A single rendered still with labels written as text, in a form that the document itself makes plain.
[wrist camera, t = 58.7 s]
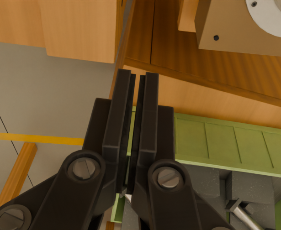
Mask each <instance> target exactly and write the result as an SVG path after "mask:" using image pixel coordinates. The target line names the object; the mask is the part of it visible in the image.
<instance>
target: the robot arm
mask: <svg viewBox="0 0 281 230"><path fill-rule="evenodd" d="M245 3H246V6H247V9H248V11H249V13H250V15H251V17H252V19H253V20H254V22H255V23H256V24H257V25H258V26H259V27H260V28H261V29H263V30H264V31H266V32H267V33H269V34H272V35H274V36H277V37H281V0H245ZM131 71H132V70H128V69H120V68H119V69H118V71H117V77H116V81H115V86H114V90H113V95H112V99H102V98H96V99H95V102H94V106H93V110H92V113H91V117H90V121H89V124H88V128H87V132H86V135H85V139H84V143H83V146H82V150H78V151H75V152H73V153H71V154H70V155H68V156H67V157H66V158H65V160H64V161H63V163H62V165H61V167H60V169H59V171H58V173H57V174H55V175H53V176H51V177H50V178H48V179H46V180H45V181H43V182H41V183H39V184H38V185H36V186H34V187H33V188H31V189H29V190H27V191H26V192H24V193H22V194H20V195H19V196H17V197H15V198H14V199H12V200H10V201H9V202H7V203H5V204H3V205H2V206H0V230H99V229H100V226H101V223H102V220H103V217H104V213H105V211H107V210H108V209H109V208H110V207H112V206H113V205H114V202H115V200H116V194H117V193H121V194H122V187H123V179H124V172H125V164H126V157H127V147H128V139H129V132H130V124H131V117H132V108H133V97H134V89H135V80H136V74H132V73H131ZM158 96H159V73H151V72H146V74H145V75H140V81H139V88H138V98H137V106H136V113H135V121H134V129H133V140H132V148H131V156H130V164H129V173H128V181H127V192H126V194H129V195H131V207H132V209H133V210H134V211H135V212H136V213H137V214H138V225H139V230H236V229H235V228H234V227H233V226H231V225H230V224H229V223H228V222H227V221H226V220H225V219H224V218H223V217H222V216H221V215H220V214H219V213H218V212H217V211H216V210H215V209H214V208H213V207H212V206H211V205H210V204H209V203H208V202H207V201H206V200H205V199H204V198H203V197H201V196H200V195H199V194H198V193H197V192H196V191H195V190H194V189H193V187H192V184H191V178H190V175H189V173H188V171H187V169H186V168H185V167H184V166H183V165H182V164H181V163H179V162H177V161H175V128H174V108H173V107H170V106H162V105H158Z"/></svg>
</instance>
